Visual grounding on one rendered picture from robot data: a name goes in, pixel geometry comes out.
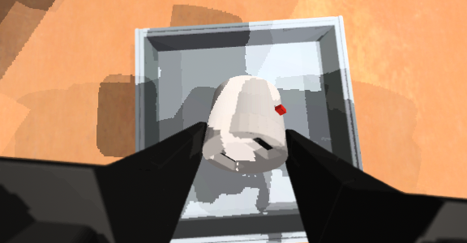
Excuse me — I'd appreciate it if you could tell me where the grey shallow tray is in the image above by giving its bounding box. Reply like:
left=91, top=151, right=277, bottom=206
left=135, top=15, right=363, bottom=243

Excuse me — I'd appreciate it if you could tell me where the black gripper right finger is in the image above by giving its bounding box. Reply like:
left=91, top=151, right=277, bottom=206
left=285, top=129, right=467, bottom=243

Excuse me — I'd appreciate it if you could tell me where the white cylinder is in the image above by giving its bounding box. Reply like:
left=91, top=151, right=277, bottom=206
left=203, top=75, right=288, bottom=174

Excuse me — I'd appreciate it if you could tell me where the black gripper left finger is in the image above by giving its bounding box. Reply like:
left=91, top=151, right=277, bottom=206
left=0, top=121, right=207, bottom=243

